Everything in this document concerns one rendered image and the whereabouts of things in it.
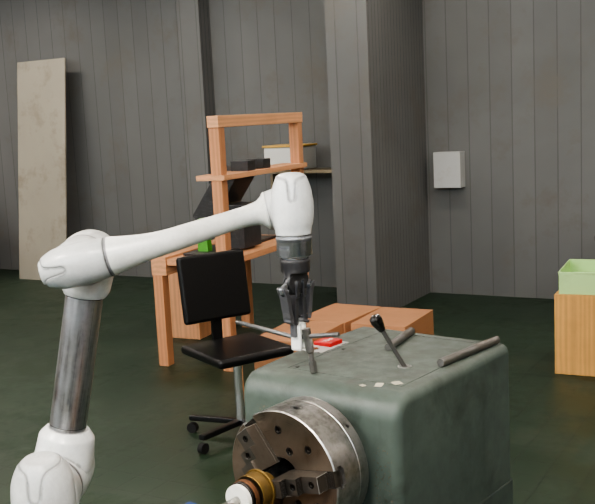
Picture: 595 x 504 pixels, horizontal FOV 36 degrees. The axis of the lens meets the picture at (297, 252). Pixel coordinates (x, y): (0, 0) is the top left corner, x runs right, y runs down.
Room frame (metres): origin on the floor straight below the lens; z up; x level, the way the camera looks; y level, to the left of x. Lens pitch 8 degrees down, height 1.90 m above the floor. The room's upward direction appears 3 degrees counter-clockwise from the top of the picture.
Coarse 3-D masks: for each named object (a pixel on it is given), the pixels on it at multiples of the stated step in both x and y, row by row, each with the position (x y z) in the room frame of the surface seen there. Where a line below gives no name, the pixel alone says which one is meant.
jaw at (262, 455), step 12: (252, 420) 2.09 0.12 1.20; (240, 432) 2.06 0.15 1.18; (252, 432) 2.05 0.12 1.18; (252, 444) 2.03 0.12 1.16; (264, 444) 2.05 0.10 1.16; (252, 456) 2.01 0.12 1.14; (264, 456) 2.02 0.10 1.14; (276, 456) 2.04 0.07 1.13; (252, 468) 1.98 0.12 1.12; (264, 468) 1.99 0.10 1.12
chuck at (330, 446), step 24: (288, 408) 2.05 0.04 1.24; (312, 408) 2.06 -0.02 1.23; (264, 432) 2.06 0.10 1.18; (288, 432) 2.02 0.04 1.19; (312, 432) 1.97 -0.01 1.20; (336, 432) 2.01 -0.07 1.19; (240, 456) 2.11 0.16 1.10; (288, 456) 2.02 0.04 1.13; (312, 456) 1.98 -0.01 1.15; (336, 456) 1.96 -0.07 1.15; (360, 480) 2.00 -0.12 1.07
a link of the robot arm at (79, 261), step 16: (80, 240) 2.31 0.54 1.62; (96, 240) 2.27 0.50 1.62; (48, 256) 2.27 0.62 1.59; (64, 256) 2.25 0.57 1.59; (80, 256) 2.24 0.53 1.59; (96, 256) 2.24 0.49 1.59; (48, 272) 2.25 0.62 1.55; (64, 272) 2.24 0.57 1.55; (80, 272) 2.24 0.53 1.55; (96, 272) 2.24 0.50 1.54; (64, 288) 2.28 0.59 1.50
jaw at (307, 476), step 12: (276, 480) 1.95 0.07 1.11; (288, 480) 1.94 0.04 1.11; (300, 480) 1.94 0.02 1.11; (312, 480) 1.93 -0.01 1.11; (324, 480) 1.94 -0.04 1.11; (336, 480) 1.95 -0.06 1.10; (276, 492) 1.94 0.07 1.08; (288, 492) 1.94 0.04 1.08; (300, 492) 1.94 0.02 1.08; (312, 492) 1.93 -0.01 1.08
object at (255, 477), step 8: (248, 472) 1.98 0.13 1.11; (256, 472) 1.96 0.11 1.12; (264, 472) 1.96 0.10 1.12; (240, 480) 1.93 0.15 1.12; (248, 480) 1.93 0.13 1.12; (256, 480) 1.93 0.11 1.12; (264, 480) 1.94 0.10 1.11; (248, 488) 1.91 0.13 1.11; (256, 488) 1.92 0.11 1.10; (264, 488) 1.93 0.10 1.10; (272, 488) 1.94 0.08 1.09; (256, 496) 1.91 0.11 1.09; (264, 496) 1.92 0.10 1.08; (272, 496) 1.94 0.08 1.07
